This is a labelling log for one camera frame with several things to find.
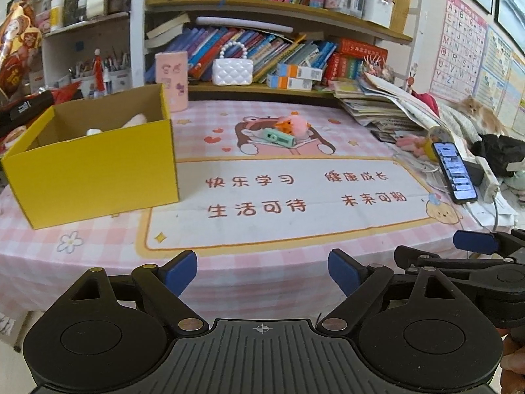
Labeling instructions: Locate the white charger plug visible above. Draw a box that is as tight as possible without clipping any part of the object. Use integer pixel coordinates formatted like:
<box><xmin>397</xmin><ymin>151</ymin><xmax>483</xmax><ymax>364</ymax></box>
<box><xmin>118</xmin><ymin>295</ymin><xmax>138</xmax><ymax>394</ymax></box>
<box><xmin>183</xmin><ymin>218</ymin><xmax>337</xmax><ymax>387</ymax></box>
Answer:
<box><xmin>85</xmin><ymin>128</ymin><xmax>102</xmax><ymax>136</ymax></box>

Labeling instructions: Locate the person's right hand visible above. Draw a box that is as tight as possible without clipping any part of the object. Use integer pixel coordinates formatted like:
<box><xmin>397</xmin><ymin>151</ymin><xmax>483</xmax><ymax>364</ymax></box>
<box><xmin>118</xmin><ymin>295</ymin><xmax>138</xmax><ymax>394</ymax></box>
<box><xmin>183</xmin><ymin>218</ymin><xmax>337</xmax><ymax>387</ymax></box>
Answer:
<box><xmin>498</xmin><ymin>329</ymin><xmax>525</xmax><ymax>394</ymax></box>

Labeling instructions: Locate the white power strip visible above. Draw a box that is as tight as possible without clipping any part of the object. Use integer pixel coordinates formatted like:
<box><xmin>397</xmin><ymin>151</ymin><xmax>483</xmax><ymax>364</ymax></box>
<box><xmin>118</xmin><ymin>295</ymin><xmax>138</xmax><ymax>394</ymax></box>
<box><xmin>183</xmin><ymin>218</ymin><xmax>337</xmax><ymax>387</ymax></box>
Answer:
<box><xmin>476</xmin><ymin>157</ymin><xmax>500</xmax><ymax>203</ymax></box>

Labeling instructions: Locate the black smartphone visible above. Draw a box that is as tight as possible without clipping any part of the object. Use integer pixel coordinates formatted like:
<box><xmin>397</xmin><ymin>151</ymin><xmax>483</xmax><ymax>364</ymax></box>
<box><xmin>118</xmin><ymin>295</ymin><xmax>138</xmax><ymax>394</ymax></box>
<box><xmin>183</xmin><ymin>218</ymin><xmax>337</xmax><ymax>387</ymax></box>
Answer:
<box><xmin>432</xmin><ymin>142</ymin><xmax>478</xmax><ymax>204</ymax></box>

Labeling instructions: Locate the pink checkered tablecloth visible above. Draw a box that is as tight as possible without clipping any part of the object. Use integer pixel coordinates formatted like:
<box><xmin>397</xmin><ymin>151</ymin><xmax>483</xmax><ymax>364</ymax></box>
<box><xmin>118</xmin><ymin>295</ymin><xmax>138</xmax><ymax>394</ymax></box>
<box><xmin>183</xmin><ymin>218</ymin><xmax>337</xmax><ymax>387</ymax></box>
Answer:
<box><xmin>1</xmin><ymin>101</ymin><xmax>518</xmax><ymax>318</ymax></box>

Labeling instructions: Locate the orange fluffy cat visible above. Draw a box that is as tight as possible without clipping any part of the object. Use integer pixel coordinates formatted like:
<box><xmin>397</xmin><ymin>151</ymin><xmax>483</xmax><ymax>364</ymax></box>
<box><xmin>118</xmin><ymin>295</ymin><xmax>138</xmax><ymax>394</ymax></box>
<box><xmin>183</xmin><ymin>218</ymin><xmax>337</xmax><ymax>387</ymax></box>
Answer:
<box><xmin>456</xmin><ymin>95</ymin><xmax>507</xmax><ymax>135</ymax></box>

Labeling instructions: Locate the yellow cardboard box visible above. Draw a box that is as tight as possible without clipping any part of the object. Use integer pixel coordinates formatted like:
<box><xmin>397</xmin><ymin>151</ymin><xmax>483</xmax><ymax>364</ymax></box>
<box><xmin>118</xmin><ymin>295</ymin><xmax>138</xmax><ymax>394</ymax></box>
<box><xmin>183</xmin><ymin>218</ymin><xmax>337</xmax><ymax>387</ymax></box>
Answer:
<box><xmin>2</xmin><ymin>84</ymin><xmax>179</xmax><ymax>230</ymax></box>

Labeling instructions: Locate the pink fluffy plush toy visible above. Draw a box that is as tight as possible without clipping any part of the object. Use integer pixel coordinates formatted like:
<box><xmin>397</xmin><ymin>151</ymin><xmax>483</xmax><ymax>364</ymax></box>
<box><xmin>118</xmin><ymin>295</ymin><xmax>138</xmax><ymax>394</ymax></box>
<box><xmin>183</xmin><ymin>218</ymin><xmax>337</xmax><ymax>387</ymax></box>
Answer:
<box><xmin>274</xmin><ymin>111</ymin><xmax>310</xmax><ymax>138</ymax></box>

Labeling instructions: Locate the stack of magazines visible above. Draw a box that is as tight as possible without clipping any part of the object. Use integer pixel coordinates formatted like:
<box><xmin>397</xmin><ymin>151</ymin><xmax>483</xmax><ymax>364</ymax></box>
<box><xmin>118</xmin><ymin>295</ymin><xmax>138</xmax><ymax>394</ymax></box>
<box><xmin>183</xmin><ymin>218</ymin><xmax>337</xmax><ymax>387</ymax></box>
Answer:
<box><xmin>331</xmin><ymin>73</ymin><xmax>443</xmax><ymax>138</ymax></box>

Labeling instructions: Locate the pink item inside box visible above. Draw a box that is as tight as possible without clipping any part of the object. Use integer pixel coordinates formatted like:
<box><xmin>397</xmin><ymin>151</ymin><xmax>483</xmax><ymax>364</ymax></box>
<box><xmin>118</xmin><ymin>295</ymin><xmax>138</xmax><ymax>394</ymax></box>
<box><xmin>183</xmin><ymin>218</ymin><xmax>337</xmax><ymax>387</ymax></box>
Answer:
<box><xmin>123</xmin><ymin>113</ymin><xmax>148</xmax><ymax>128</ymax></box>

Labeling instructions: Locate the pink cartoon pen holder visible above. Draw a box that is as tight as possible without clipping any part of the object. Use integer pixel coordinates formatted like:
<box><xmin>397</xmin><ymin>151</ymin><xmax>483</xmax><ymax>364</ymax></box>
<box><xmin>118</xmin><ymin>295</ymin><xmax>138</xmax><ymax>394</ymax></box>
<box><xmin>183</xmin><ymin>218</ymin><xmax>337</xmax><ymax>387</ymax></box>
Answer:
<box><xmin>155</xmin><ymin>51</ymin><xmax>189</xmax><ymax>113</ymax></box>

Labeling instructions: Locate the white quilted pearl handbag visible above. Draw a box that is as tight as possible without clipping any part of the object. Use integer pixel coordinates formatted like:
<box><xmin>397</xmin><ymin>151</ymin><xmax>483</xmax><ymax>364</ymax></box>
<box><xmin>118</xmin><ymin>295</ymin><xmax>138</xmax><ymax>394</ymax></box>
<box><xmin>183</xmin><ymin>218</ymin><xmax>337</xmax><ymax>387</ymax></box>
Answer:
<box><xmin>212</xmin><ymin>41</ymin><xmax>254</xmax><ymax>86</ymax></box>

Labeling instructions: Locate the red dressed figurine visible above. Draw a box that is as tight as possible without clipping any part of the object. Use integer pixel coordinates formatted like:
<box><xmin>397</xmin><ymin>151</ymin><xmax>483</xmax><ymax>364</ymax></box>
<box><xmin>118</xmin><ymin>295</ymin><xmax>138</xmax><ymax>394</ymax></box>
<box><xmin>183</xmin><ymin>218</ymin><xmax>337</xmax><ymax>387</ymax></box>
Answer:
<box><xmin>93</xmin><ymin>48</ymin><xmax>105</xmax><ymax>94</ymax></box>

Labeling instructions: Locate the black long box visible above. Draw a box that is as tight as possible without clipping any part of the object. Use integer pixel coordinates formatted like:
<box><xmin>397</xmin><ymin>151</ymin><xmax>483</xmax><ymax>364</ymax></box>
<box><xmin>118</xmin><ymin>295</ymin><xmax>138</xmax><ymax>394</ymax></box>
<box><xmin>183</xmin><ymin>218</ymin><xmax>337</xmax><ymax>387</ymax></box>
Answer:
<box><xmin>1</xmin><ymin>91</ymin><xmax>54</xmax><ymax>128</ymax></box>

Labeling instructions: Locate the red thick dictionary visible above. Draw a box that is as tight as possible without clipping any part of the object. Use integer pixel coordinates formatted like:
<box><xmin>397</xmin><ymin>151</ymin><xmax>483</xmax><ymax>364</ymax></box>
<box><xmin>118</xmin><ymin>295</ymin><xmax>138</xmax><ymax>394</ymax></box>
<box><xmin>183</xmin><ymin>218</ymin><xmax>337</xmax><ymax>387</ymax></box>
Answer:
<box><xmin>336</xmin><ymin>38</ymin><xmax>388</xmax><ymax>63</ymax></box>

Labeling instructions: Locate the wooden bookshelf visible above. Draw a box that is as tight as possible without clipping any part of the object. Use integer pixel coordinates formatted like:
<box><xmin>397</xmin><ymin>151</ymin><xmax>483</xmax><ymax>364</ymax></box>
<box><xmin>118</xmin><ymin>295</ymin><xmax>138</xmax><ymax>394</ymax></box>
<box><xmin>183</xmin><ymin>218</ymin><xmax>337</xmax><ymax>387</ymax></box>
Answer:
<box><xmin>143</xmin><ymin>0</ymin><xmax>424</xmax><ymax>100</ymax></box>

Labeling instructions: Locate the white shelf cabinet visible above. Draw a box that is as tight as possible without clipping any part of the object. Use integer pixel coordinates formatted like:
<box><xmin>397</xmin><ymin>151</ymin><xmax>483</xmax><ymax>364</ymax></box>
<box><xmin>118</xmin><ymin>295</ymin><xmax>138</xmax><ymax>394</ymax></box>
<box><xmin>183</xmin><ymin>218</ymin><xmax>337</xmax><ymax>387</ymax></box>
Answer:
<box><xmin>42</xmin><ymin>0</ymin><xmax>143</xmax><ymax>97</ymax></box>

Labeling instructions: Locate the red figure foil balloon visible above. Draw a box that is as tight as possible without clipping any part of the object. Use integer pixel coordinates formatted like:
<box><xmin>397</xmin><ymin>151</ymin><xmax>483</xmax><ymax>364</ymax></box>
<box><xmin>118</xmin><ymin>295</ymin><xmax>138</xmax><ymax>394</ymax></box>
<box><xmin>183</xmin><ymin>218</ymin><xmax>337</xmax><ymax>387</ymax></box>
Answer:
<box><xmin>1</xmin><ymin>0</ymin><xmax>42</xmax><ymax>102</ymax></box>

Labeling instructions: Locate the mint green toy camera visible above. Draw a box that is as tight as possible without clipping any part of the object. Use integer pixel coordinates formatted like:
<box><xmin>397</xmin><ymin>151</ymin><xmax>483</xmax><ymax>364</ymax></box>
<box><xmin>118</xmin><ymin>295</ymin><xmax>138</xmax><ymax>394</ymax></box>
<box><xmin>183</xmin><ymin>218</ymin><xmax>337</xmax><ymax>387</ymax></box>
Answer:
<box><xmin>262</xmin><ymin>128</ymin><xmax>296</xmax><ymax>148</ymax></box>

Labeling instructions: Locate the alphabet wall poster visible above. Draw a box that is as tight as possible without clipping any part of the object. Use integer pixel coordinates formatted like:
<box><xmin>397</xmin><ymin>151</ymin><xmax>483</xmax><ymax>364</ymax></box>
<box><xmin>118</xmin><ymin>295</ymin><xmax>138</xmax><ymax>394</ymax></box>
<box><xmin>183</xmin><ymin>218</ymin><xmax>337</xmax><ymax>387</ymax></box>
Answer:
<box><xmin>430</xmin><ymin>0</ymin><xmax>488</xmax><ymax>102</ymax></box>

